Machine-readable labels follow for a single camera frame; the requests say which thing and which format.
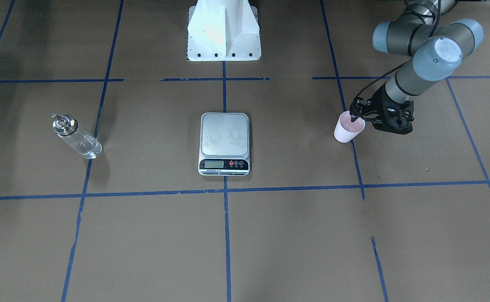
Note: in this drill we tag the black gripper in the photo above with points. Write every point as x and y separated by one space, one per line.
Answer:
379 103

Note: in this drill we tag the pink plastic cup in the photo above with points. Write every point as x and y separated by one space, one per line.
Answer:
346 130

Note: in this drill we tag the glass sauce bottle metal cap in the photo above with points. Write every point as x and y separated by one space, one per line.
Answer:
76 136

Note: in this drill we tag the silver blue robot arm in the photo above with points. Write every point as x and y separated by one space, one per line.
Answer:
434 52

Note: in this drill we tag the silver digital kitchen scale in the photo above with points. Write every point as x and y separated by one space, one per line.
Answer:
224 148

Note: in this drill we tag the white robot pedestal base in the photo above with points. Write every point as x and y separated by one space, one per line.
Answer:
223 30

